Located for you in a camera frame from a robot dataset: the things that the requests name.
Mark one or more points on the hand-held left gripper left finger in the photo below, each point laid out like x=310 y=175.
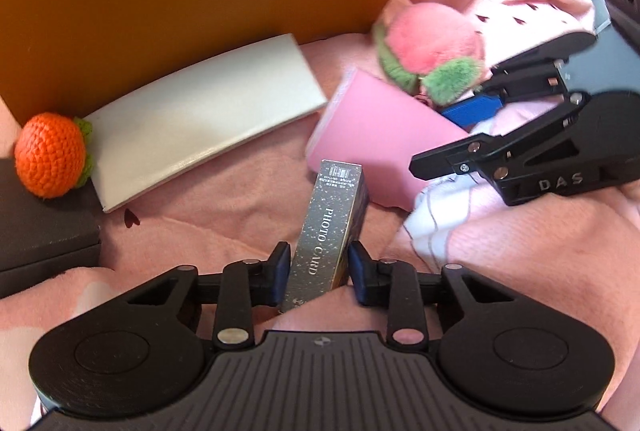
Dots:
x=282 y=263

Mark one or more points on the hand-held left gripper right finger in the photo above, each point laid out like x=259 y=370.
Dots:
x=356 y=263

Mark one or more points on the orange crochet fruit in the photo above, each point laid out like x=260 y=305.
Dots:
x=50 y=153

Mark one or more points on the cream rectangular case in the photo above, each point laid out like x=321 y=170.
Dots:
x=200 y=111

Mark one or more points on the pink peach plush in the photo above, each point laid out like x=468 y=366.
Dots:
x=430 y=36

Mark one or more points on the white checked cloth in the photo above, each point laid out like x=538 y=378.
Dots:
x=440 y=221

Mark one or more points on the black box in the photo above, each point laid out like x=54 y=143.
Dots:
x=40 y=231

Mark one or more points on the silver glitter card box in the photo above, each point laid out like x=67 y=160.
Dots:
x=320 y=231

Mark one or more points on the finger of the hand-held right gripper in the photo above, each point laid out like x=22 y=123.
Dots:
x=472 y=108
x=450 y=156

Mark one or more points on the pink printed blanket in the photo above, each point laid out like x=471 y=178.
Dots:
x=210 y=221

